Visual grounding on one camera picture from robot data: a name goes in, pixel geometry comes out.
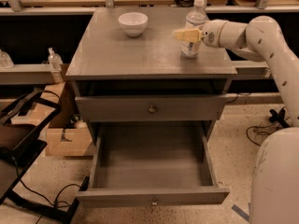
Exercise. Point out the grey wooden drawer cabinet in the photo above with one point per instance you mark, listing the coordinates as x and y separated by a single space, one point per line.
108 62

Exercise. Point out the open grey middle drawer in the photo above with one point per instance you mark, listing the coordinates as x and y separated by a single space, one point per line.
151 164

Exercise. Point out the clear plastic water bottle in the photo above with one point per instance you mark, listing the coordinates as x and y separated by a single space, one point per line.
196 18

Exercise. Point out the cardboard box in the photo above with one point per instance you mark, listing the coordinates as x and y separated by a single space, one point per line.
66 135

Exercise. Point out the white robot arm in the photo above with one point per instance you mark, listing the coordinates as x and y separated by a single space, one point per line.
274 197

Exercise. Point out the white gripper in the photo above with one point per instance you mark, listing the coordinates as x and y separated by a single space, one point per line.
210 33

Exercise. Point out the white ceramic bowl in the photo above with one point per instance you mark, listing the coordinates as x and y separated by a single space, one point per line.
133 23

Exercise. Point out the black cart frame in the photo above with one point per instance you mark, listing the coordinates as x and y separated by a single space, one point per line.
20 146

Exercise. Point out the grey top drawer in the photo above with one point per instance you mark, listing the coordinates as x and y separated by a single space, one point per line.
150 108

